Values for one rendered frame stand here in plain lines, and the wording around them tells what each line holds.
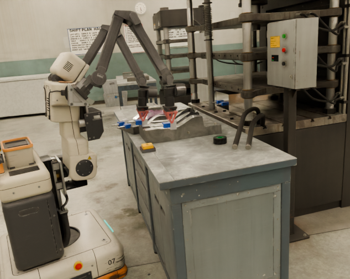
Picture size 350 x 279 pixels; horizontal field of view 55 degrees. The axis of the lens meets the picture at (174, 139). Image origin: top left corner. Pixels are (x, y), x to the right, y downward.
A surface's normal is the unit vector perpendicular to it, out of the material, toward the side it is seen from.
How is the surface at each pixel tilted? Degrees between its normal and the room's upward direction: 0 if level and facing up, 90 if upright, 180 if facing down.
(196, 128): 90
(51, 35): 90
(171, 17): 90
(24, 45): 90
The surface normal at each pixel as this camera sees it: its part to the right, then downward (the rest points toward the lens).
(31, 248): 0.49, 0.20
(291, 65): -0.96, 0.14
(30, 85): 0.18, 0.25
